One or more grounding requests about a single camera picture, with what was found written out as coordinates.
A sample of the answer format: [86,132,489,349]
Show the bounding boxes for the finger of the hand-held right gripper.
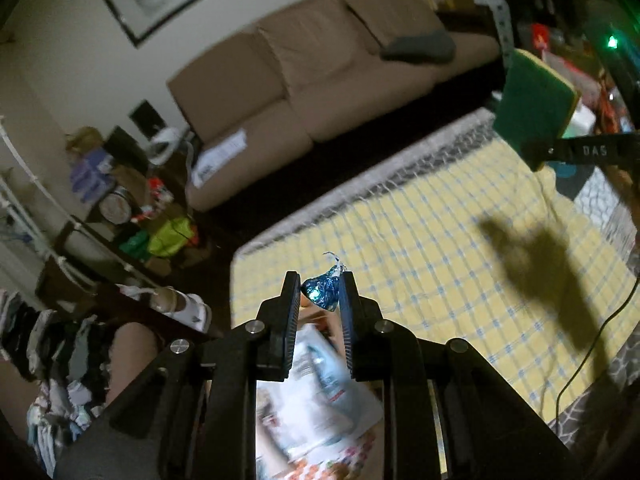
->
[520,132,640,167]

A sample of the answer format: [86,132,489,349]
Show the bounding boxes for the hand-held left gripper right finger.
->
[339,270,597,480]

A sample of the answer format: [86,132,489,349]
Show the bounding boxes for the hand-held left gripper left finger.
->
[54,271,302,480]

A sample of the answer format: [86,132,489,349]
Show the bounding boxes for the blue foil candy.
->
[301,251,348,312]

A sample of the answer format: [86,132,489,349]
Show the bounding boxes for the green and yellow sponge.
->
[492,47,582,173]

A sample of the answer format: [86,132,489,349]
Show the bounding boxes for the yellow plaid blanket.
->
[230,109,640,428]

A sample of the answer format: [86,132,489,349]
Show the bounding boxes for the white printed bag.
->
[255,322,383,480]

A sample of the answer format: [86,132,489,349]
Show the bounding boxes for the bright green bag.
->
[146,217,197,260]

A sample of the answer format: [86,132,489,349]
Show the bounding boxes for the dark wooden side table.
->
[35,220,223,341]

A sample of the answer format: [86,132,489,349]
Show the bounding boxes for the white printed paper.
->
[191,129,248,188]

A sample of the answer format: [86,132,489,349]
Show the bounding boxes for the grey cushion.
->
[380,29,457,66]

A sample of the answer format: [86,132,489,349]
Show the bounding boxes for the white clothes iron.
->
[145,127,193,166]

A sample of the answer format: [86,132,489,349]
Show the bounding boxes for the beige sofa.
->
[166,0,503,213]

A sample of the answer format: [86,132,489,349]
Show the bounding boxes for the person's patterned shorts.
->
[0,287,118,478]

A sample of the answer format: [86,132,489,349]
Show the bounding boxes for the purple bag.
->
[69,149,117,206]

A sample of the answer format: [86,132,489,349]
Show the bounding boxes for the giraffe pattern blanket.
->
[547,330,640,461]

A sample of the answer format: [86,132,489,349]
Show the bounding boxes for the white metal rack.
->
[0,115,156,293]

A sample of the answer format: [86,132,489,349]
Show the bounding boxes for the black cable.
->
[554,275,640,423]

